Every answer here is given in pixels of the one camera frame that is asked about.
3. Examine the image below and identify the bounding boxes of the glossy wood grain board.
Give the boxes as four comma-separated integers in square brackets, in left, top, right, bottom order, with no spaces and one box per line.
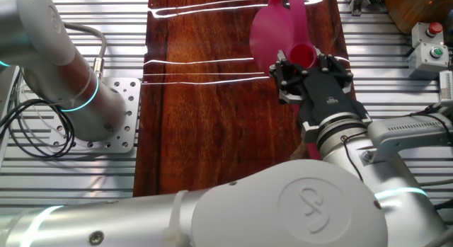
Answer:
[132,0,357,198]

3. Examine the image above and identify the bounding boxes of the silver ribbed wrist camera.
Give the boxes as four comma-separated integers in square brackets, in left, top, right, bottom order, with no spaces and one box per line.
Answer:
[367,113,453,149]

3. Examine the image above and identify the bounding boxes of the blurred black wrist cable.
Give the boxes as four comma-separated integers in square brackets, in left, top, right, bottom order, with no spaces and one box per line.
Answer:
[340,104,453,183]

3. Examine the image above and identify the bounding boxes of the white zip tie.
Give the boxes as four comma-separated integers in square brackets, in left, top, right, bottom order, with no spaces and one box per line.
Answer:
[161,190,190,247]

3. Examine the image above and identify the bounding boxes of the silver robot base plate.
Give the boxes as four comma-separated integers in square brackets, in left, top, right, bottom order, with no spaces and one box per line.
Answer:
[47,76,142,155]

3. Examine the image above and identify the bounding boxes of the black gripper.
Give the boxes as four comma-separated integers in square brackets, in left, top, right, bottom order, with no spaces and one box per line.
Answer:
[268,50,372,134]

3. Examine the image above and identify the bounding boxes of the aluminium camera mount bar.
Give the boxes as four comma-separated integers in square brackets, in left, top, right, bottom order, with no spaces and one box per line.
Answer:
[424,100,453,117]

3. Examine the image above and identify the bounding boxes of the grey box with red button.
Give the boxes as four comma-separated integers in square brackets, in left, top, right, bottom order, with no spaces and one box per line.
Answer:
[411,21,445,48]

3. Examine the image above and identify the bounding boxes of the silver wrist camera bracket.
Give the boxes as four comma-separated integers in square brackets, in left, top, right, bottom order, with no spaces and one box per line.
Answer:
[360,132,453,165]

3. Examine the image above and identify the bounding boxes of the pink plastic watering can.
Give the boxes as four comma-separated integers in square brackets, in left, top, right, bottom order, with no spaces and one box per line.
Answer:
[249,0,322,161]

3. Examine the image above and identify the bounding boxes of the thick grey base cable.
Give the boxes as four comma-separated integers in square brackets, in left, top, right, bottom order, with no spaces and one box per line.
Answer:
[63,22,109,78]

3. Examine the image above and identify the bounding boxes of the silver ribbed depth camera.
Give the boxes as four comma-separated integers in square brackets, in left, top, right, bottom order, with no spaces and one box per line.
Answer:
[438,69,453,101]

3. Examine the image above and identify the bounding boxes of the black arm base cables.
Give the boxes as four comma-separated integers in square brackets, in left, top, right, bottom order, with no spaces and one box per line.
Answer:
[0,68,76,159]

